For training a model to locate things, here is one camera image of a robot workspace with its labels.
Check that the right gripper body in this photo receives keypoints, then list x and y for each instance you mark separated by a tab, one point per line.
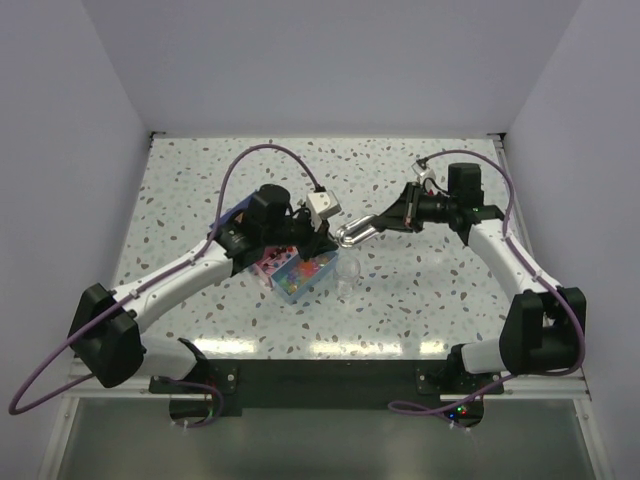
429	208

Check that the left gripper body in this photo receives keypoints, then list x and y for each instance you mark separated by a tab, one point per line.
301	226

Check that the clear plastic jar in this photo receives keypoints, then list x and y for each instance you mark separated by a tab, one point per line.
346	276

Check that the four-compartment candy tray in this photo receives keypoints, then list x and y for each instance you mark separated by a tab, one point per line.
265	236

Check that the metal candy scoop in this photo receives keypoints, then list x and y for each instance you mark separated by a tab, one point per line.
357	231

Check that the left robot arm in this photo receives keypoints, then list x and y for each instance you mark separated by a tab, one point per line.
109	329

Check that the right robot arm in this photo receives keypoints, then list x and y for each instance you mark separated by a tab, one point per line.
544	329

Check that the star candies pile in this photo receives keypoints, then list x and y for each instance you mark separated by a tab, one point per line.
302	273

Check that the lollipops pile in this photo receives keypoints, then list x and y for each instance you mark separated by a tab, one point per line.
275	257

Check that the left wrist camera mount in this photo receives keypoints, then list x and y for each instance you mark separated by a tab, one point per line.
323	205

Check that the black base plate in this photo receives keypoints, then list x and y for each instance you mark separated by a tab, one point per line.
240	385

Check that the aluminium frame rail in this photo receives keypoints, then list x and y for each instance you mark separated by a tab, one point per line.
543	334

